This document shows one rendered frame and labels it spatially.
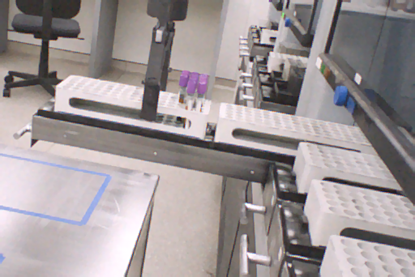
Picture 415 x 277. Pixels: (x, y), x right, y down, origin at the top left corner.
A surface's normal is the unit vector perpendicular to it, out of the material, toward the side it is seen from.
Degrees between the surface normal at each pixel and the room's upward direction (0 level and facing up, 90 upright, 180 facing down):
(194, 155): 90
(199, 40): 90
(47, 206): 0
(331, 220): 90
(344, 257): 0
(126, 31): 90
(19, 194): 0
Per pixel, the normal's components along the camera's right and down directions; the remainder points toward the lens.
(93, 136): -0.14, 0.30
